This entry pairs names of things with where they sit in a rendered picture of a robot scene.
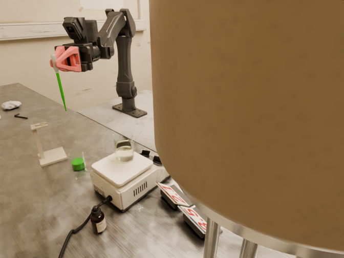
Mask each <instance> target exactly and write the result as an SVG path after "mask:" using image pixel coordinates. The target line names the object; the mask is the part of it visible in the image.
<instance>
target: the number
mask: <svg viewBox="0 0 344 258"><path fill-rule="evenodd" d="M182 208H183V209H184V210H185V211H186V212H187V213H188V214H189V215H190V216H191V217H192V218H193V219H194V220H195V221H196V222H197V223H198V224H199V225H200V227H201V228H202V229H203V230H204V231H205V232H206V223H205V222H204V221H203V220H202V219H201V218H200V217H199V216H198V215H197V214H196V213H195V212H194V211H193V210H192V209H191V208H186V207H182Z"/></svg>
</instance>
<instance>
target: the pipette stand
mask: <svg viewBox="0 0 344 258"><path fill-rule="evenodd" d="M30 126H31V130H32V133H33V136H34V139H35V142H36V145H37V148H38V151H39V154H38V158H39V161H40V165H41V167H43V166H46V165H49V164H53V163H56V162H59V161H62V160H66V159H68V158H67V156H66V154H65V152H64V150H63V148H62V147H59V148H56V149H52V150H49V151H46V152H43V150H42V146H41V143H40V140H39V137H38V134H37V130H36V129H39V128H43V127H48V124H47V122H42V123H38V124H33V125H30Z"/></svg>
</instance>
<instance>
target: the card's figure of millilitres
mask: <svg viewBox="0 0 344 258"><path fill-rule="evenodd" d="M159 184H160V183H159ZM160 185H161V186H162V187H163V188H164V189H165V190H166V191H167V192H168V193H169V194H170V195H171V196H172V198H173V199H174V200H175V201H176V202H178V203H182V204H186V203H185V202H184V201H183V200H182V199H181V198H180V197H179V196H178V195H177V194H176V193H175V192H174V191H173V190H172V189H171V188H170V187H169V186H167V185H164V184H160ZM186 205H187V204H186Z"/></svg>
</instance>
